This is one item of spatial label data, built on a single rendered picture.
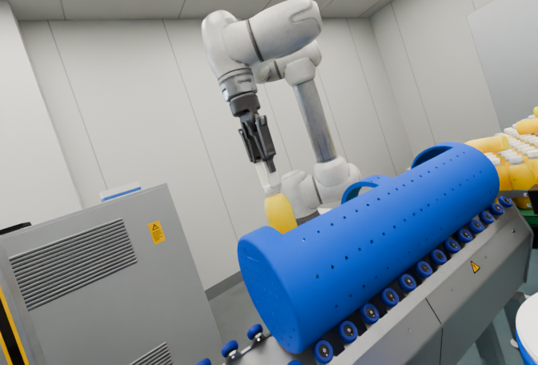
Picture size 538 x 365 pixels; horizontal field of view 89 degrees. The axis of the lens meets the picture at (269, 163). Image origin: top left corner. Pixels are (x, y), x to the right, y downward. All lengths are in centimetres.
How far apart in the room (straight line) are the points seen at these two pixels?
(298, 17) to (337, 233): 49
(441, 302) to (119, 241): 171
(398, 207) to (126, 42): 345
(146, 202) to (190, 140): 160
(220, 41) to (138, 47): 309
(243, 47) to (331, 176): 78
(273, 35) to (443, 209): 66
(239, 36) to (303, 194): 83
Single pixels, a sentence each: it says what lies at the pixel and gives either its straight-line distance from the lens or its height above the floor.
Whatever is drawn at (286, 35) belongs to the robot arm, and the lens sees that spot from 68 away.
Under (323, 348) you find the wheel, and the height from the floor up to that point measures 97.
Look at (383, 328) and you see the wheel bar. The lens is 81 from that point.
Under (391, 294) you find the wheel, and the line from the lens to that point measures 82.
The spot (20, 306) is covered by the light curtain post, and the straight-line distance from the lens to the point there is 101.
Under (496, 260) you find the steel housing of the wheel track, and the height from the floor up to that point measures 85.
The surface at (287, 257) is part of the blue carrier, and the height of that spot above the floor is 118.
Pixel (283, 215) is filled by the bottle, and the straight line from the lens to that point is 68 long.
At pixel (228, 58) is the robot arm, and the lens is 69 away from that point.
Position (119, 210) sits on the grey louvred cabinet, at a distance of 202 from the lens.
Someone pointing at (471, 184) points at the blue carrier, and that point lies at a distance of 107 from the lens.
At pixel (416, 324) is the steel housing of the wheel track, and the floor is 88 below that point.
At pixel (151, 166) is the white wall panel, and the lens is 334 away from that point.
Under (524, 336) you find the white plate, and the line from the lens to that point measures 59.
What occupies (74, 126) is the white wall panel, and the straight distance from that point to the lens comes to 340.
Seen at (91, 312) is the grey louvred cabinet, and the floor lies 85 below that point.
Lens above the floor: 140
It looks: 2 degrees down
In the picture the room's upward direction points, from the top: 18 degrees counter-clockwise
